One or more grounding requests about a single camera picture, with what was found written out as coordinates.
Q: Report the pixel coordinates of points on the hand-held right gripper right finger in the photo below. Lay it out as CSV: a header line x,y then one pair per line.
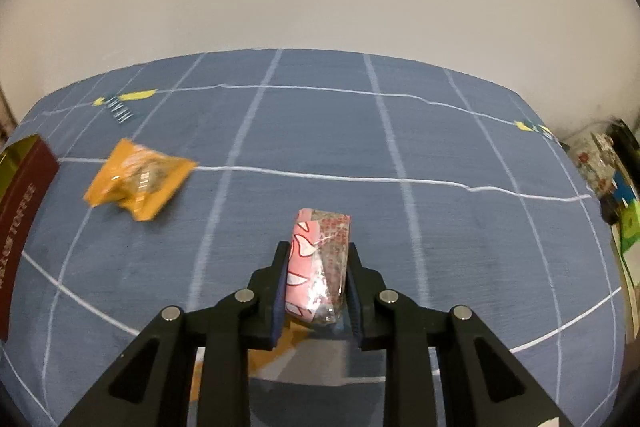
x,y
351,302

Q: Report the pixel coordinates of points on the orange snack packet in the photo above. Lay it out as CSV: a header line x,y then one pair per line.
x,y
135,182

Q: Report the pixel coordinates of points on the green box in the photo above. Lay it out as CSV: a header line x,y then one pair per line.
x,y
631,222

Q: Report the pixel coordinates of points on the pink snack packet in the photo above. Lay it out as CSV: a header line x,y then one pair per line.
x,y
315,267

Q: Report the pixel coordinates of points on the floral bag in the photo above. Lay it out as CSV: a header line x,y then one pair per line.
x,y
592,162

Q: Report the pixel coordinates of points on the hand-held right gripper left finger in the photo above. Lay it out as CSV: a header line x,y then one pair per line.
x,y
278,312

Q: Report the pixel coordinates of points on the maroon tin box gold interior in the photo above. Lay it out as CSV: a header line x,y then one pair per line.
x,y
25,227

